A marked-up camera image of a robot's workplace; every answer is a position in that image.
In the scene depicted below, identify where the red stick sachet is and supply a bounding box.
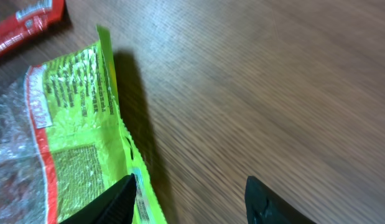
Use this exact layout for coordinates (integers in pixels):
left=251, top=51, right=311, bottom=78
left=0, top=0, right=65, bottom=57

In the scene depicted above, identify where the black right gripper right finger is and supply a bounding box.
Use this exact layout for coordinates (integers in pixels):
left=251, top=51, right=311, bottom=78
left=244, top=176, right=315, bottom=224

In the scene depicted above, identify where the green candy bag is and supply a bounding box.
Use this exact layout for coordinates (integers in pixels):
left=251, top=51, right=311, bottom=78
left=0, top=26, right=165, bottom=223

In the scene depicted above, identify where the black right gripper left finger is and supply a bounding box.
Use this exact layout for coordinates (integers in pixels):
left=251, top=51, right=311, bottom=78
left=61, top=174, right=137, bottom=224

